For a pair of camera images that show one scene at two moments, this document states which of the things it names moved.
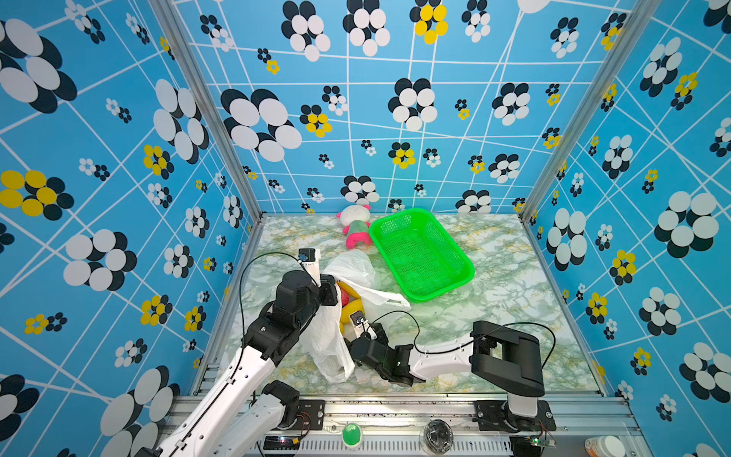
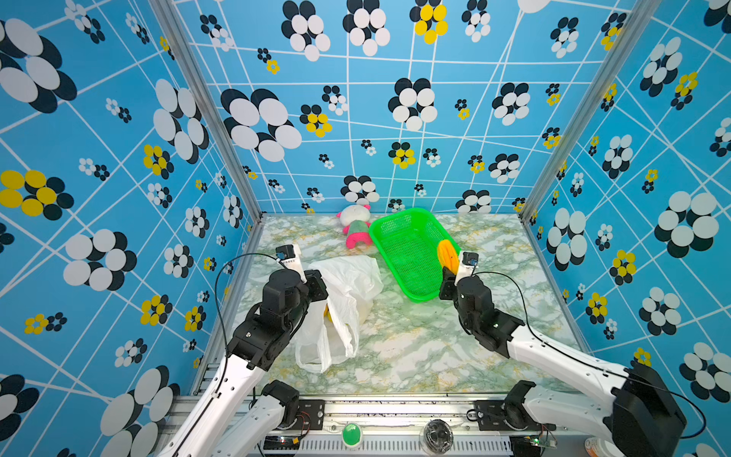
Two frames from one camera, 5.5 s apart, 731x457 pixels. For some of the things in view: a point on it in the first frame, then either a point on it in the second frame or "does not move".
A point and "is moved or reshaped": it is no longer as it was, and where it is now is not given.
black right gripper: (380, 335) to (448, 286)
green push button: (351, 434) does not move
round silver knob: (438, 436) does not move
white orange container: (605, 446) does not move
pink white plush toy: (356, 226) does not move
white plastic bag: (322, 337) is moved or reshaped
